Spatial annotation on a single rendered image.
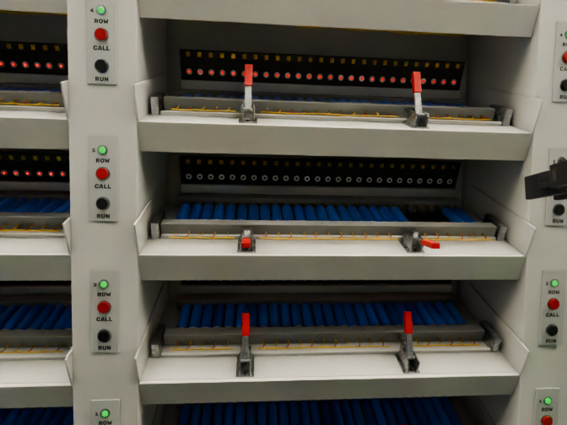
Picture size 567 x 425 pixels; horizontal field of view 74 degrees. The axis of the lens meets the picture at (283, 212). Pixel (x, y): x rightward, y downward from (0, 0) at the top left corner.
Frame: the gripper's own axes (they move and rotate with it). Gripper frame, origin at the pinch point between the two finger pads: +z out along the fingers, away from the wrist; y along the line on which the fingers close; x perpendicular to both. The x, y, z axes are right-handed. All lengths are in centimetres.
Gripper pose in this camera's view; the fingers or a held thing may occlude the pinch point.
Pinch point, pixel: (562, 184)
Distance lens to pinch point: 56.6
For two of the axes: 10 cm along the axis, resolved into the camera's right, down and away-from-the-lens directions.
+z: -0.7, 1.0, 9.9
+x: -0.1, 10.0, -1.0
